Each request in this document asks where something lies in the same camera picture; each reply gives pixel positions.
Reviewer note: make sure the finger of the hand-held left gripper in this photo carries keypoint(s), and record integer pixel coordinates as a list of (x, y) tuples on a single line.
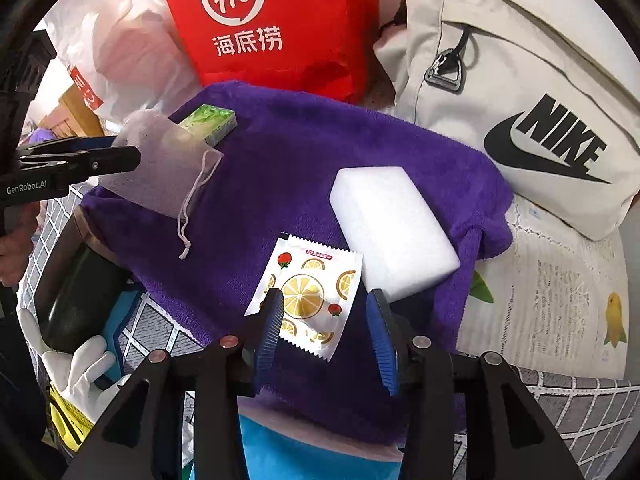
[(110, 160), (85, 142)]

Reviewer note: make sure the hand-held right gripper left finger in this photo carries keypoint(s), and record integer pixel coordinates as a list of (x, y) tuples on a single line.
[(272, 325)]

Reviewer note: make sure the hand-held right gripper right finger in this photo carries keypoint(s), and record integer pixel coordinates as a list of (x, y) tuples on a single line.
[(380, 340)]

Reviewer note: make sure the fruit print packet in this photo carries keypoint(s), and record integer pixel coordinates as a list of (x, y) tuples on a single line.
[(305, 300)]

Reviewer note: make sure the lime green tissue pack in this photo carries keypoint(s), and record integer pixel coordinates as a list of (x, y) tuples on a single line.
[(212, 122)]

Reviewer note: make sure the white sponge block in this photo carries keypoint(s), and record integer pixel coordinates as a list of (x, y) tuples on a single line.
[(390, 230)]

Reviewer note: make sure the blue tissue pack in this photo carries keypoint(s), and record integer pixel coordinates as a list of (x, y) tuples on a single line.
[(300, 460)]

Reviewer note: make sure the white glove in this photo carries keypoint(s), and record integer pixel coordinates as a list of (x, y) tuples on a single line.
[(75, 365)]

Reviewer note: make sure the yellow black cloth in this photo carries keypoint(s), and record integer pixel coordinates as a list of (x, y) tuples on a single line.
[(67, 420)]

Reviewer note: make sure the person's left hand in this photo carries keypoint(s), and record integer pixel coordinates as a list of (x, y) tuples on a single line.
[(17, 255)]

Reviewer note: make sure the wooden headboard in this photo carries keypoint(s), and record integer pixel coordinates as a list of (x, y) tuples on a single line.
[(75, 110)]

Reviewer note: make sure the purple plush toy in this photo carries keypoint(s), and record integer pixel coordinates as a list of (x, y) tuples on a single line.
[(42, 135)]

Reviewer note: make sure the white plastic shopping bag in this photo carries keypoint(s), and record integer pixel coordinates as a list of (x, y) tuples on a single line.
[(130, 50)]

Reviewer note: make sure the dark tin box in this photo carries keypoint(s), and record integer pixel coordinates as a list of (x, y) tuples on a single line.
[(85, 300)]

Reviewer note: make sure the purple towel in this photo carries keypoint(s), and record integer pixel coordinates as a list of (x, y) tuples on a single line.
[(280, 170)]

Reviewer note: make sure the red paper bag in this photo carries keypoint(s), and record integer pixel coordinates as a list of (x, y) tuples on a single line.
[(280, 20)]

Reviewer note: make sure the person's dark trousers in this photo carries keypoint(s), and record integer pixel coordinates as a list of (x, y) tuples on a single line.
[(20, 410)]

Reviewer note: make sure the beige waist bag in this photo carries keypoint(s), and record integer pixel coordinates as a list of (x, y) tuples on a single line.
[(510, 85)]

